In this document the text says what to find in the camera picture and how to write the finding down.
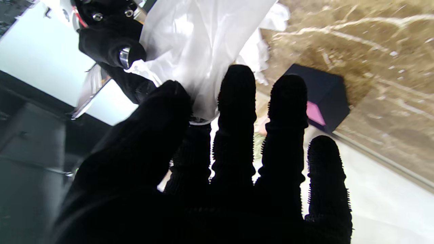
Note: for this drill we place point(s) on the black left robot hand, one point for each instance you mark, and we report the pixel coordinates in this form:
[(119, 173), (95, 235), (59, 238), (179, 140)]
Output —
[(169, 189)]

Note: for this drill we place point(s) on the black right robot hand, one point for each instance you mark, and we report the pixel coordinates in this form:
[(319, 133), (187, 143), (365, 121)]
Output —
[(105, 37)]

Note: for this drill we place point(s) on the translucent white disposable glove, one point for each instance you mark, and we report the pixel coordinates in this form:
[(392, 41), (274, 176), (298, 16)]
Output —
[(257, 54), (200, 44)]

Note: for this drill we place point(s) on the black box pink inside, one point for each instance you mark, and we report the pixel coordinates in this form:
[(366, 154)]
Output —
[(322, 91)]

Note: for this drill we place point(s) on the printed kitchen scene backdrop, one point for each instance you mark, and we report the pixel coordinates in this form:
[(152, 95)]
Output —
[(383, 210)]

